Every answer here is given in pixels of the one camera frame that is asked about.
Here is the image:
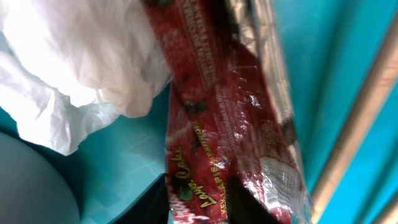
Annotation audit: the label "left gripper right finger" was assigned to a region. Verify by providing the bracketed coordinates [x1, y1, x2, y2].
[226, 176, 280, 224]

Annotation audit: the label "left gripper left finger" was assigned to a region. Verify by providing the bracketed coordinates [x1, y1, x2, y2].
[111, 174, 169, 224]

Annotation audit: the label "red snack wrapper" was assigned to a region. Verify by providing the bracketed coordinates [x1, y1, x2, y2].
[143, 0, 312, 223]

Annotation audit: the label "grey bowl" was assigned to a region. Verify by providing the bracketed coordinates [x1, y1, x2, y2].
[1, 133, 80, 224]

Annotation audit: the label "wooden chopstick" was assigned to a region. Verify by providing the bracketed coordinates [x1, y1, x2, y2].
[312, 17, 397, 223]
[372, 194, 398, 224]

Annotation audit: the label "white napkin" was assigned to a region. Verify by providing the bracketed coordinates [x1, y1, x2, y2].
[1, 0, 171, 156]

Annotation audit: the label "teal serving tray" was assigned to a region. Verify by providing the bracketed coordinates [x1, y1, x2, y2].
[1, 1, 397, 223]

